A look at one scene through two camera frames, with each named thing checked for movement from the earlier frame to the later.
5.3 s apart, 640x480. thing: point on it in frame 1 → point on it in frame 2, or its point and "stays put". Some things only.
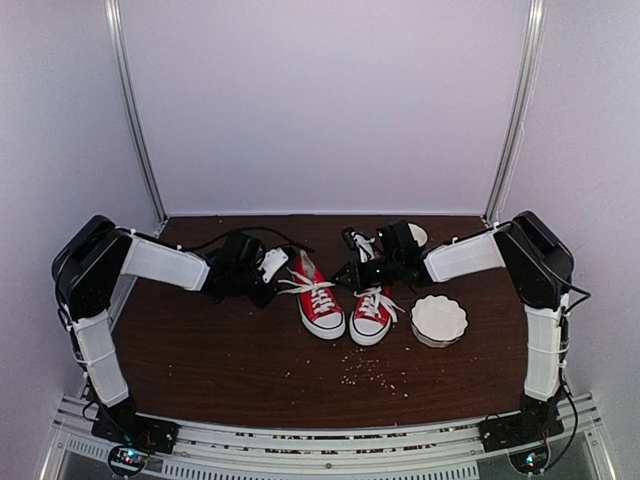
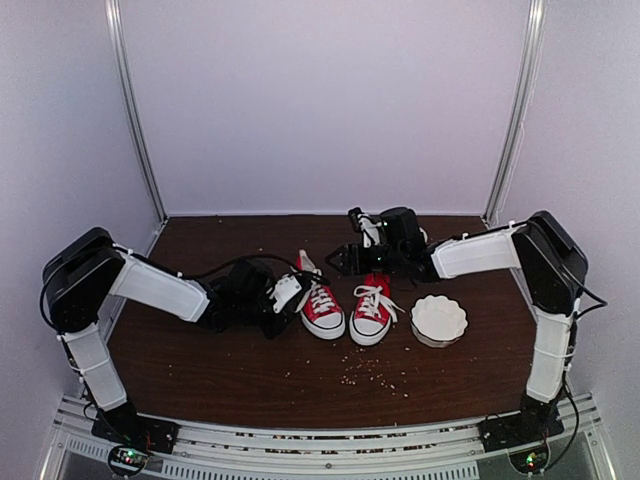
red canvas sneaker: [372, 313] stays put
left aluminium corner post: [129, 103] stays put
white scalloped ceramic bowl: [438, 321] stays put
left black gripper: [261, 299] → [272, 329]
